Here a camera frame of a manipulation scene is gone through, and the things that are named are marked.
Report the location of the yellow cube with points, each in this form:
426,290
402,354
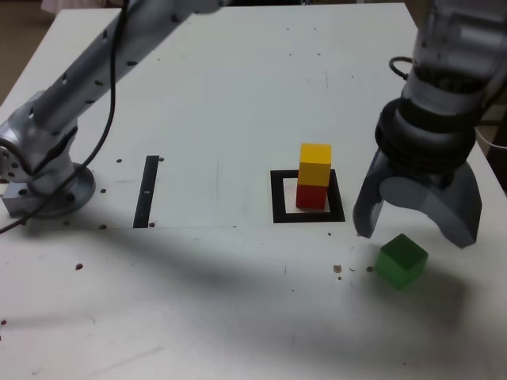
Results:
313,166

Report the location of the green cube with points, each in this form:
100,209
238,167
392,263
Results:
400,261

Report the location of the black tape square outline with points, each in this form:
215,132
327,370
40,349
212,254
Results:
277,198

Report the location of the black tape strip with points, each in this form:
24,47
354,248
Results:
143,198

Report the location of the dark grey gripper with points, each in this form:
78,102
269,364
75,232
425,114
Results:
400,173

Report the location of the red cube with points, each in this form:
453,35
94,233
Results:
311,198

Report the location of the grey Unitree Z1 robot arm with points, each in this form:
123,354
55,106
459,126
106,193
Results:
79,75

